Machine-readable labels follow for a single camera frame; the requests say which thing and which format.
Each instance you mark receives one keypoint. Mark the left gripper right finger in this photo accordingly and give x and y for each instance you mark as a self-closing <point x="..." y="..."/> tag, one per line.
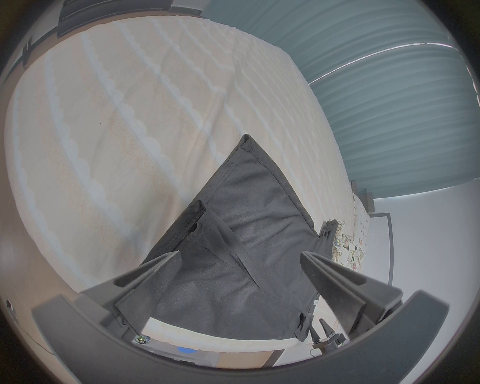
<point x="348" y="288"/>

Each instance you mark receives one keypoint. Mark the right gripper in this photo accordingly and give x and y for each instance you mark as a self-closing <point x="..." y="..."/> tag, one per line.
<point x="330" y="342"/>

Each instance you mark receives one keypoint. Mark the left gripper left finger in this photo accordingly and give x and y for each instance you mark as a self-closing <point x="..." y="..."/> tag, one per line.
<point x="146" y="285"/>

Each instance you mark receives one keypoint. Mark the black garment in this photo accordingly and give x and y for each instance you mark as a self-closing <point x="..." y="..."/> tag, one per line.
<point x="243" y="210"/>

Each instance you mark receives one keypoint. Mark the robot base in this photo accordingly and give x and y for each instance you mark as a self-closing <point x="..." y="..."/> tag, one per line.
<point x="187" y="350"/>

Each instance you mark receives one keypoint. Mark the bed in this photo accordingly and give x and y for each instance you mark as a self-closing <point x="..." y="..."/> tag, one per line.
<point x="131" y="112"/>

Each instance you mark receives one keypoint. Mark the white printed pyjama garment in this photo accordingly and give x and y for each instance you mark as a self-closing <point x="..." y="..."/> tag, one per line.
<point x="347" y="247"/>

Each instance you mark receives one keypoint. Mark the white printed pillow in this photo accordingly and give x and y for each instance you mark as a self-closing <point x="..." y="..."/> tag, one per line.
<point x="362" y="228"/>

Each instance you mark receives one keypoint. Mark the blue-green curtain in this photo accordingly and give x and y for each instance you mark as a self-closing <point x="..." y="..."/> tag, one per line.
<point x="375" y="112"/>

